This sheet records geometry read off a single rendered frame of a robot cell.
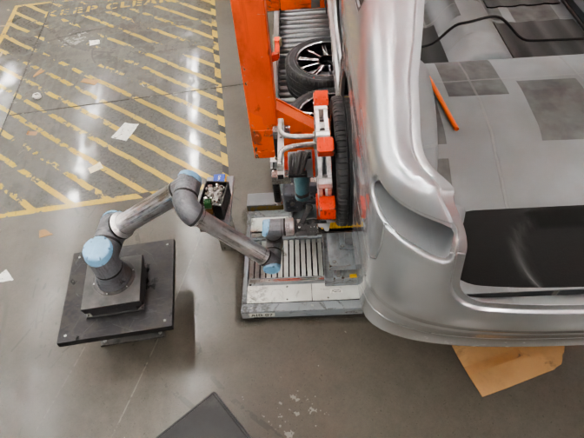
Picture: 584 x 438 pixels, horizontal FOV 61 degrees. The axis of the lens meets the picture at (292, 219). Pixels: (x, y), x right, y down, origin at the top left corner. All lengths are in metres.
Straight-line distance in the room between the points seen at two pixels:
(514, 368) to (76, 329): 2.32
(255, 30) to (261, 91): 0.35
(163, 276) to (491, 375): 1.85
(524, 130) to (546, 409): 1.39
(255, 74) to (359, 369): 1.68
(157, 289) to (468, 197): 1.69
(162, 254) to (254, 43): 1.30
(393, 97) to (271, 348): 1.76
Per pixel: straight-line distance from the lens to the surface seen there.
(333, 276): 2.96
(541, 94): 2.86
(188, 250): 3.39
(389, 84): 1.61
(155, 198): 2.51
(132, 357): 3.07
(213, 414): 2.43
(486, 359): 2.97
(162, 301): 2.83
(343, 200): 2.31
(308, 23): 5.10
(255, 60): 2.73
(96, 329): 2.87
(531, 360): 3.05
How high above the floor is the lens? 2.58
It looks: 48 degrees down
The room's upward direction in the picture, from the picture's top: 5 degrees counter-clockwise
